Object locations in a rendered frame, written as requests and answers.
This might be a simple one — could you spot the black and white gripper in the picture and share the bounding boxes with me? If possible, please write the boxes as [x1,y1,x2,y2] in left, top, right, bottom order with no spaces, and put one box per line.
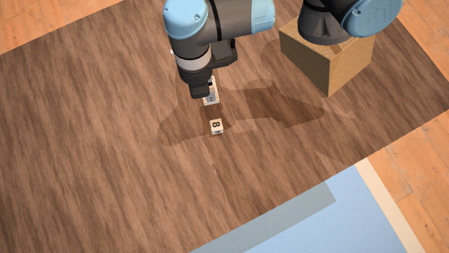
[170,38,238,102]

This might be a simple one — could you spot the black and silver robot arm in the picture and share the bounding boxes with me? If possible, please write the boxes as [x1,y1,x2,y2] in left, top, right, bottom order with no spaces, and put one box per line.
[163,0,403,60]

